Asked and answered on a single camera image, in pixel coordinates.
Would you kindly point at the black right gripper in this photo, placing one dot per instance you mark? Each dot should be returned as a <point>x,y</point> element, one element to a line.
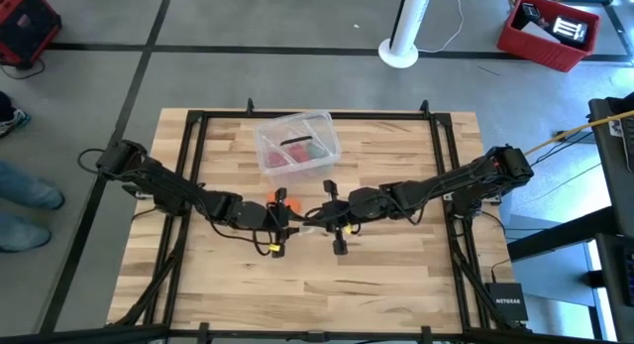
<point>347,210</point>

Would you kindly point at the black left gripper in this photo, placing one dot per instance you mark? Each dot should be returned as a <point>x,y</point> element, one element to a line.
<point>257,216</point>

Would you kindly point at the orange elastic bandage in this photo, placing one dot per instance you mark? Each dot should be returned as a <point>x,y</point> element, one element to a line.
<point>293,203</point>

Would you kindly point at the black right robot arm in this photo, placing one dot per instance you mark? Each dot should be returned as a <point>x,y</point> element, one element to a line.
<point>446,180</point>

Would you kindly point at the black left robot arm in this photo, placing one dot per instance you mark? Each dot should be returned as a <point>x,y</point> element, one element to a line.
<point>168,185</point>

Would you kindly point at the red bandage roll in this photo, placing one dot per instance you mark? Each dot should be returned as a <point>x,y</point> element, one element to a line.
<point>298,153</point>

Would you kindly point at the green bandage roll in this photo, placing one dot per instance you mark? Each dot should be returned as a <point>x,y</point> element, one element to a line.
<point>315,150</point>

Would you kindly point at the clear plastic storage bin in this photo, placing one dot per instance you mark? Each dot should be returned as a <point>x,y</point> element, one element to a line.
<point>317,131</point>

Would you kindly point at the black Netgear router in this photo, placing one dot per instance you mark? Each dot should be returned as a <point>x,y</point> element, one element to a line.
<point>506,302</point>

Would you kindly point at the white black pole stand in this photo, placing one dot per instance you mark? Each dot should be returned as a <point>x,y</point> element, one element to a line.
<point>411,17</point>

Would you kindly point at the red plastic crate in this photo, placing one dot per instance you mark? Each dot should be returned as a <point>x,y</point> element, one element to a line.
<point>540,51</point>

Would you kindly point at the small black device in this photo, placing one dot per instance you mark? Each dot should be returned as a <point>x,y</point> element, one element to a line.
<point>530,12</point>

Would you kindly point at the black desk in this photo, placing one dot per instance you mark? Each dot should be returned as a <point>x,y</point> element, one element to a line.
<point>614,185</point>

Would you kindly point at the black white striped device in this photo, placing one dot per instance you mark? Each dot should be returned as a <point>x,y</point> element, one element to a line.
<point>569,31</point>

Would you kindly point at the red black equipment case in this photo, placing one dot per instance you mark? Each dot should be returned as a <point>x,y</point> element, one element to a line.
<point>25,22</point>

